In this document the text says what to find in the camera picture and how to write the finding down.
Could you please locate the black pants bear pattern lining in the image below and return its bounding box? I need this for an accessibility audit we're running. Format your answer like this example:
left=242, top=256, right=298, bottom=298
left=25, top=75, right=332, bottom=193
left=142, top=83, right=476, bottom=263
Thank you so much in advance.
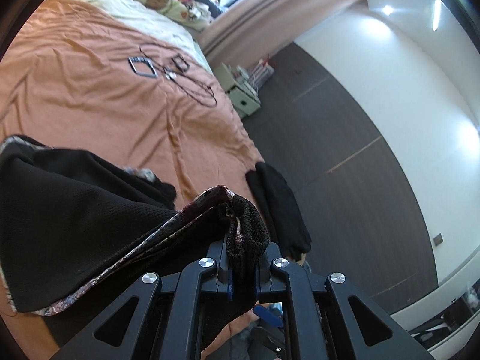
left=0, top=134, right=314, bottom=346

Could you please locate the white bedside cabinet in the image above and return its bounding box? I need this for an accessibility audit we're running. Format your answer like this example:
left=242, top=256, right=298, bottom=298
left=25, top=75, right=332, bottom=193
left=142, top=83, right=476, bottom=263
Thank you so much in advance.
left=213, top=59, right=275, bottom=119

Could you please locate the small black square device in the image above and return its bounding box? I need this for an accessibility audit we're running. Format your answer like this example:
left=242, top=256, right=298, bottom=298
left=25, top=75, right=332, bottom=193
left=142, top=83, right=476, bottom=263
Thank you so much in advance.
left=171, top=54, right=190, bottom=73

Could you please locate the orange bed blanket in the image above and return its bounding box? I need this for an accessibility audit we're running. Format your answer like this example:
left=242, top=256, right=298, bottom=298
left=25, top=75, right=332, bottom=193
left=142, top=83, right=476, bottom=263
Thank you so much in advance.
left=0, top=0, right=271, bottom=353

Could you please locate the pink curtain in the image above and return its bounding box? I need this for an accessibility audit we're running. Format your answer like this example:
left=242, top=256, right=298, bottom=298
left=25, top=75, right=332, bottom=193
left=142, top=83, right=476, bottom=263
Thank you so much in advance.
left=197, top=0, right=364, bottom=68

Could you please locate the black cable on bed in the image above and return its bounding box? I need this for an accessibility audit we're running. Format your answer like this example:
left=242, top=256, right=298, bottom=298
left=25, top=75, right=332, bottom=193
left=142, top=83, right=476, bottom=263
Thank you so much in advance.
left=139, top=42, right=219, bottom=108

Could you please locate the black rectangular frame device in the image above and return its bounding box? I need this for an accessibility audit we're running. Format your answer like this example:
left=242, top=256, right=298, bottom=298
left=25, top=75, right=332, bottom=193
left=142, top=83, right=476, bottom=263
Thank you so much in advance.
left=128, top=56, right=158, bottom=79

